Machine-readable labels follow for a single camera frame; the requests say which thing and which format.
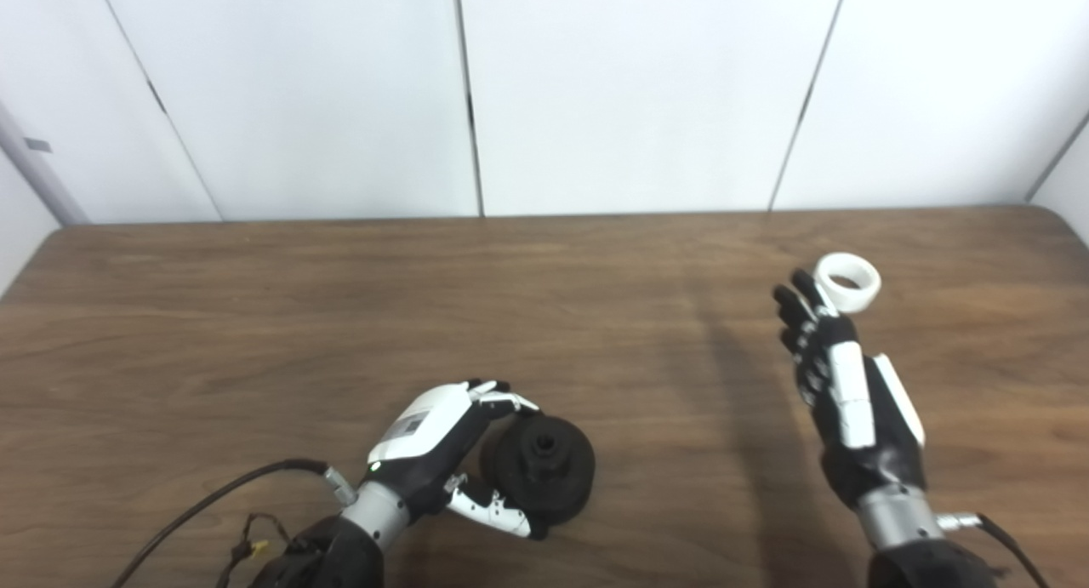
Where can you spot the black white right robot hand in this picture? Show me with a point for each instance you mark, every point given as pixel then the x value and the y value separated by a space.
pixel 851 401

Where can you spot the round black stepped part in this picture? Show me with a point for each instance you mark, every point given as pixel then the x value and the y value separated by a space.
pixel 561 477

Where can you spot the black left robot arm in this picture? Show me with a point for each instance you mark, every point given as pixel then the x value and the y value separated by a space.
pixel 340 554

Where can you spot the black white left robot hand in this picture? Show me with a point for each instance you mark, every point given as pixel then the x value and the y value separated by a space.
pixel 421 431

